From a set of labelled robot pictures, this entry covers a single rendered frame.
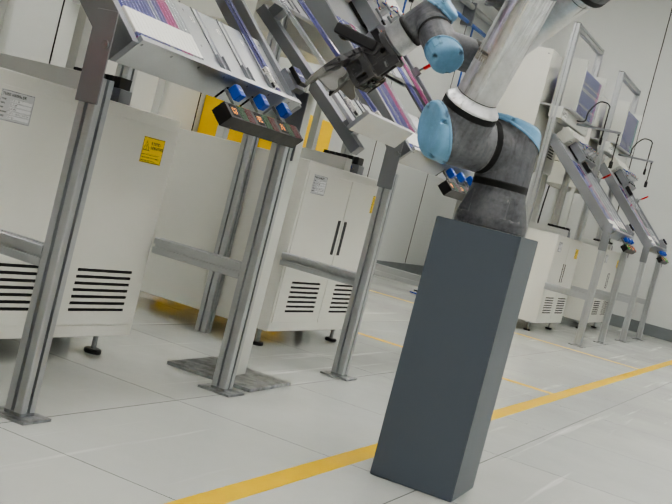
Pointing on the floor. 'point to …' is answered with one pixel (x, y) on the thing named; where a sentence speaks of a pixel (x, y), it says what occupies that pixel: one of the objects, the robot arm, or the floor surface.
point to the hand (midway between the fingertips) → (317, 86)
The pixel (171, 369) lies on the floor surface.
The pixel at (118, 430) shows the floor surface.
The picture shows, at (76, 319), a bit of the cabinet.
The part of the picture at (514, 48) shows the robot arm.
